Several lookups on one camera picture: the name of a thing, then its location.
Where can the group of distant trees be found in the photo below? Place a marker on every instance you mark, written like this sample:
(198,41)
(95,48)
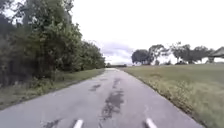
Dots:
(141,56)

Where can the shelter with sloped roof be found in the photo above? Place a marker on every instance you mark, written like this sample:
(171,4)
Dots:
(218,53)

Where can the dense row of trees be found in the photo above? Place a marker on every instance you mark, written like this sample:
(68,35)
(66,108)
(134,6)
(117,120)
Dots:
(43,43)

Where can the narrow grass verge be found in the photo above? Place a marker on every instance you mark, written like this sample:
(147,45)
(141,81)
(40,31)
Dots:
(33,90)

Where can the wide grass field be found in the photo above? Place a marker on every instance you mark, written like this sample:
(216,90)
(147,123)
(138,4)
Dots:
(186,83)

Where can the robot's own part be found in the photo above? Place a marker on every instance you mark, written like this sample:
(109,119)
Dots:
(150,123)
(78,123)

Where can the grey asphalt road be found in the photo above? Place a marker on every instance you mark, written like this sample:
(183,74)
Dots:
(133,100)

